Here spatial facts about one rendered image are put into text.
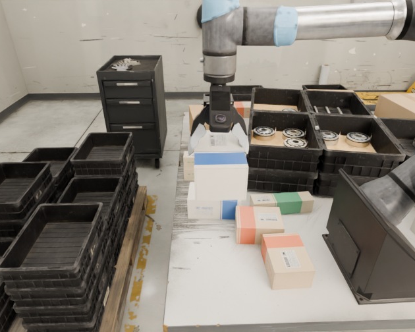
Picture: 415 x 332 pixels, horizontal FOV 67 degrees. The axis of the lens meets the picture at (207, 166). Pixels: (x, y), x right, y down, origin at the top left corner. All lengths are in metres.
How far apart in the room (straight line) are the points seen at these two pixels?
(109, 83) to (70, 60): 2.31
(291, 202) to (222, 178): 0.60
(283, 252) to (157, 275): 1.10
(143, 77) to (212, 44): 1.91
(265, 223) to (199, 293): 0.32
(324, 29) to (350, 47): 4.19
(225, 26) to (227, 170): 0.30
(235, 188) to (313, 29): 0.41
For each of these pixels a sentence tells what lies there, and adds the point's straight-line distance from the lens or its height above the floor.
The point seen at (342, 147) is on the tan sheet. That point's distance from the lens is 1.58.
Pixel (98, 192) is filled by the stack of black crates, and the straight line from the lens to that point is 2.03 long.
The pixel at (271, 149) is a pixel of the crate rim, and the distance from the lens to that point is 1.27.
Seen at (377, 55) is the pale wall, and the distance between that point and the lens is 5.24.
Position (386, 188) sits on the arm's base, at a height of 0.98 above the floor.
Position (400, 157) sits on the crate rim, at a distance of 1.38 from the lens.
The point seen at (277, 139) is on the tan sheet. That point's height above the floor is 0.83.
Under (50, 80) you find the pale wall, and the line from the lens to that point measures 5.11.
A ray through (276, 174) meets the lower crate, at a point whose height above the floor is 0.81.
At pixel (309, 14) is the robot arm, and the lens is 0.84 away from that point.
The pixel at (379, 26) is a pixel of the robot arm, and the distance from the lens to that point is 0.89.
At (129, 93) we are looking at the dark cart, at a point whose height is 0.72.
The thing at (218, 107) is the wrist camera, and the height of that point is 1.26.
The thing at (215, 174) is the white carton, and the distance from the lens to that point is 0.70.
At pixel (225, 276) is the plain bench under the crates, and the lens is 1.04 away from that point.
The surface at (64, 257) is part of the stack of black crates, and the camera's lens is 1.50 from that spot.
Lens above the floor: 1.49
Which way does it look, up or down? 31 degrees down
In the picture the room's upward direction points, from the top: straight up
